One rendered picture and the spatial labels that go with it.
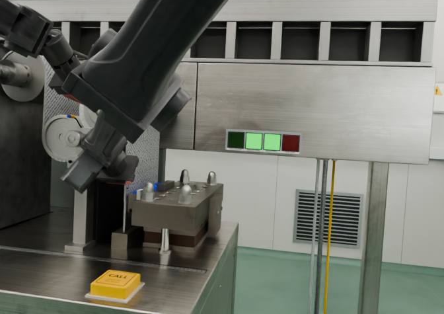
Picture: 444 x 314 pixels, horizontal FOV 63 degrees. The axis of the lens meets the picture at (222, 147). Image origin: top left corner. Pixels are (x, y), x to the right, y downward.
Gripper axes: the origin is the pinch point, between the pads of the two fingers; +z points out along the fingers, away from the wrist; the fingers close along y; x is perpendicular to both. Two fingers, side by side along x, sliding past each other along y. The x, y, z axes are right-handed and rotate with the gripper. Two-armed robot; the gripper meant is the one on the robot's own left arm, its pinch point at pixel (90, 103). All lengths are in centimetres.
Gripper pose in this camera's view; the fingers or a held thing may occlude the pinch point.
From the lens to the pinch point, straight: 95.2
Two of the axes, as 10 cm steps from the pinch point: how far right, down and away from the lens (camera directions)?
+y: 9.8, 0.2, -2.0
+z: 1.5, 5.9, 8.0
